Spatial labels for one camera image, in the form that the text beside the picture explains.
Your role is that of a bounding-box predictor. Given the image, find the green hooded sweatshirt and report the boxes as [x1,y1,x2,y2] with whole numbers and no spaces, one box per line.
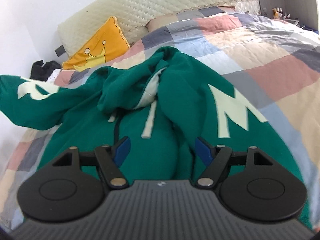
[0,45,313,228]

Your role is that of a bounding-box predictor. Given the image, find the black and white clothes pile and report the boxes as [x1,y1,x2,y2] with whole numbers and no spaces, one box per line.
[30,60,62,83]

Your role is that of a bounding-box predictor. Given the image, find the pastel patchwork duvet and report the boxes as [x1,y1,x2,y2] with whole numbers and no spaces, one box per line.
[1,12,319,230]

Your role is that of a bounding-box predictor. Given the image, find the yellow crown pillow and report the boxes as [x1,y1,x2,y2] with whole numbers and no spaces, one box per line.
[62,16,130,72]

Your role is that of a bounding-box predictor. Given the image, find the cream quilted headboard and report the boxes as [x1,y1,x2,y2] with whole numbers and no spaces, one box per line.
[57,0,261,56]

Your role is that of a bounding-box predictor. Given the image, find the bottles on nightstand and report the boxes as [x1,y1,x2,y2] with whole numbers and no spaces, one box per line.
[272,7,291,20]

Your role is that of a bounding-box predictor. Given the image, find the grey wall socket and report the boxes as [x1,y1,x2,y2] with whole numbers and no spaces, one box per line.
[55,45,66,57]

